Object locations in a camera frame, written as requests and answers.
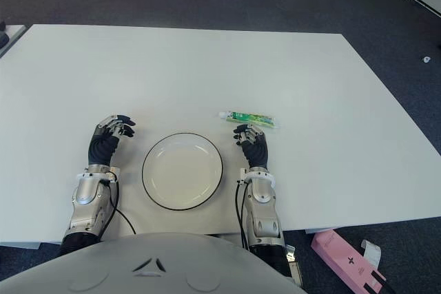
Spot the white side table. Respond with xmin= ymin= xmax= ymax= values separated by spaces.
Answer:
xmin=0 ymin=24 xmax=28 ymax=58

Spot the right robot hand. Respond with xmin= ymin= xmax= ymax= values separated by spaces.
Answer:
xmin=232 ymin=123 xmax=270 ymax=169

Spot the green toothpaste tube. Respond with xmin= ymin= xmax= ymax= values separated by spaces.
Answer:
xmin=218 ymin=109 xmax=280 ymax=129

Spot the grey robot torso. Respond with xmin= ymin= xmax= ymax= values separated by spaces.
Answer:
xmin=0 ymin=231 xmax=307 ymax=294

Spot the white paper tag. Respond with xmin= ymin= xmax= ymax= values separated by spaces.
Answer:
xmin=360 ymin=240 xmax=382 ymax=269

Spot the white plate with black rim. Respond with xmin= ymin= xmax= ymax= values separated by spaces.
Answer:
xmin=141 ymin=132 xmax=227 ymax=211

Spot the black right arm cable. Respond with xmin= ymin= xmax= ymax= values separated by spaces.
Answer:
xmin=235 ymin=179 xmax=251 ymax=250

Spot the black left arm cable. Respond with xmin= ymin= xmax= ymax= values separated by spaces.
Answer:
xmin=101 ymin=176 xmax=137 ymax=235

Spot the pink cardboard box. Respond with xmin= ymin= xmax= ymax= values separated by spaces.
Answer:
xmin=310 ymin=229 xmax=389 ymax=294

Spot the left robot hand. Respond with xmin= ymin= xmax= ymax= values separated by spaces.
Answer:
xmin=88 ymin=113 xmax=136 ymax=168

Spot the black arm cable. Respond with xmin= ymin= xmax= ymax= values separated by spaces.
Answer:
xmin=101 ymin=176 xmax=137 ymax=235
xmin=235 ymin=179 xmax=251 ymax=250

